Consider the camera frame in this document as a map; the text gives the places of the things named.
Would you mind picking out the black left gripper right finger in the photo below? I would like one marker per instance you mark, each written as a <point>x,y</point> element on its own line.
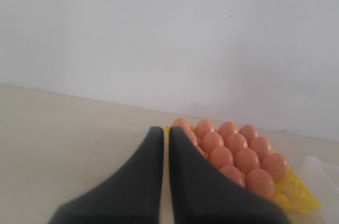
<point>202,194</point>

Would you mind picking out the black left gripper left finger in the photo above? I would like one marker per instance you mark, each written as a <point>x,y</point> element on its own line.
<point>131,195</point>

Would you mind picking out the brown egg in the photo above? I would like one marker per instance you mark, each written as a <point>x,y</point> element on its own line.
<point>246,160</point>
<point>181,122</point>
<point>226,129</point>
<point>221,156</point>
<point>249,132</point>
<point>200,151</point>
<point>210,141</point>
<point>261,183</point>
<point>236,142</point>
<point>261,146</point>
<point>204,127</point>
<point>191,136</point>
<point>276,165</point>
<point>234,174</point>

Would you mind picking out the yellow plastic egg tray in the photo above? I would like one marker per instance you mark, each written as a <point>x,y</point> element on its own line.
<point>290,193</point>

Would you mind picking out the clear plastic container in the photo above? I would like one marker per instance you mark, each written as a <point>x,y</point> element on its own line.
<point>322,180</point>

